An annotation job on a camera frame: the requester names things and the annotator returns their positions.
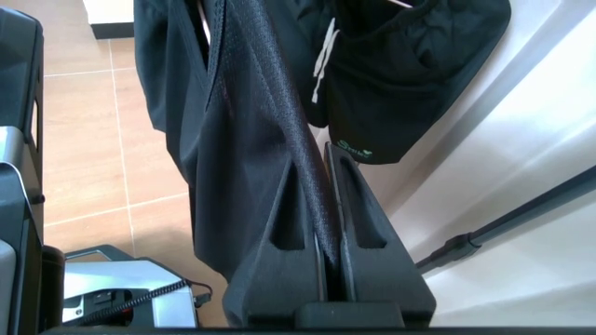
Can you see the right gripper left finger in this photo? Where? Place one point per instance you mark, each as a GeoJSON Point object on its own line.
{"type": "Point", "coordinates": [261, 293]}

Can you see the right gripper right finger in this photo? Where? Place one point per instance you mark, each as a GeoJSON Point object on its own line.
{"type": "Point", "coordinates": [391, 284]}

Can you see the black shorts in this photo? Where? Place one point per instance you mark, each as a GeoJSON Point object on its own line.
{"type": "Point", "coordinates": [396, 93]}

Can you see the black garment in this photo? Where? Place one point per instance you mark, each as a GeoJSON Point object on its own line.
{"type": "Point", "coordinates": [233, 139]}

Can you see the black clothes rack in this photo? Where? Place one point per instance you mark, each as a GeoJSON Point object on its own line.
{"type": "Point", "coordinates": [512, 218]}

